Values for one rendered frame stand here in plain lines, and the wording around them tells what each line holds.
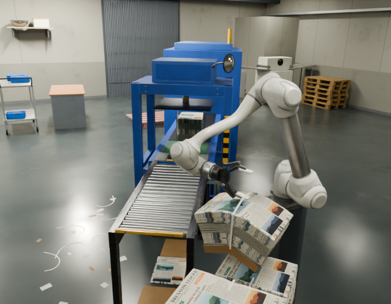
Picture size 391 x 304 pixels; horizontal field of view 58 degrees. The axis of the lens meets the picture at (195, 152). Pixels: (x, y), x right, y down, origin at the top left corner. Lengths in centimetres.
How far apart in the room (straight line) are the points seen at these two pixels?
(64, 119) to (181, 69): 497
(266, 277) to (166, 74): 215
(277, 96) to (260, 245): 71
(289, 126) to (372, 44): 933
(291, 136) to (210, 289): 87
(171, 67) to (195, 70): 23
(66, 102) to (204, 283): 679
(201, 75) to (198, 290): 231
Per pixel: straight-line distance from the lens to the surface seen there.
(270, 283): 191
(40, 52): 1123
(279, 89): 175
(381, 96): 1089
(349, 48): 1155
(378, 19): 1107
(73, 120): 805
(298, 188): 202
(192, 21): 1263
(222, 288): 149
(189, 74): 340
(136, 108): 344
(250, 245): 176
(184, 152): 170
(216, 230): 181
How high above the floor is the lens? 201
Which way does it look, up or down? 19 degrees down
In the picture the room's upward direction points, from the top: 1 degrees clockwise
